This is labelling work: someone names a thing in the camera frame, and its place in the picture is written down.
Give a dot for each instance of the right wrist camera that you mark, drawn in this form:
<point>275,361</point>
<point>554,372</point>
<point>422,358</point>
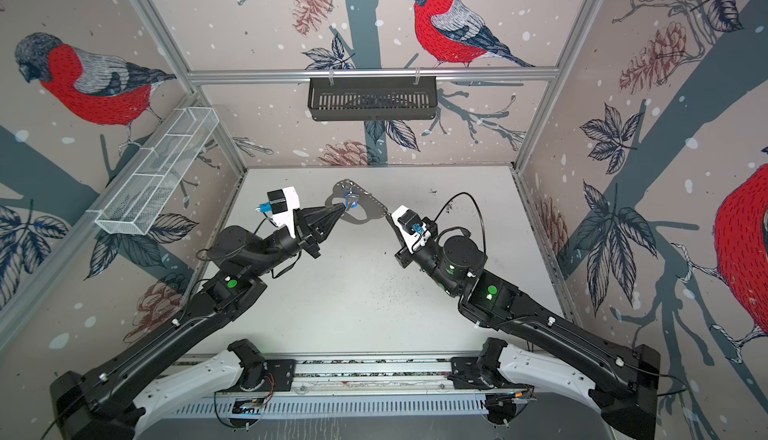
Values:
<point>410,227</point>

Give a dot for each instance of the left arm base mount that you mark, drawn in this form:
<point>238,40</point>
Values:
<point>258,373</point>

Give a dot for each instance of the black wall basket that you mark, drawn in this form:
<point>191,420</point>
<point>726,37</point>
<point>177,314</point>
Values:
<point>364,99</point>

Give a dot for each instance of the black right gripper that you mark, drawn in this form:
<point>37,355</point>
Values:
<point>407,258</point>

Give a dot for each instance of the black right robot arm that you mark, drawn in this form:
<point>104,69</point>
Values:
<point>619,382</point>

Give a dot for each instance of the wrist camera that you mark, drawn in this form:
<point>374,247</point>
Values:
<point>410,227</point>
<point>280,207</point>

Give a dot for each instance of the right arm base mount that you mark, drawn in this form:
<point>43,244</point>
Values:
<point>482,371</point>

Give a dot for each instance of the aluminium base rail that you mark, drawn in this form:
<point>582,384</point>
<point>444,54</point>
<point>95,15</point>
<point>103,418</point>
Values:
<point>393,386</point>

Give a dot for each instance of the white wire mesh basket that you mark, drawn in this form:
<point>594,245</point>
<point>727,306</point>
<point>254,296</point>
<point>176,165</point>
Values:
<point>139,201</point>

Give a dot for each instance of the small circuit board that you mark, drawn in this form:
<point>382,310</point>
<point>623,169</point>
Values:
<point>248,406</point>

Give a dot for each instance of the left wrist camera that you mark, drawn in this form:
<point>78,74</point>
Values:
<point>280,207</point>

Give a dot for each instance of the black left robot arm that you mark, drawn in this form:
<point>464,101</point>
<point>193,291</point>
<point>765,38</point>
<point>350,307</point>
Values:
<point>127,394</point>

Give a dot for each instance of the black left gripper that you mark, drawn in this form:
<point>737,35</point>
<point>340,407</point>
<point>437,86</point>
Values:
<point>317,221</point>

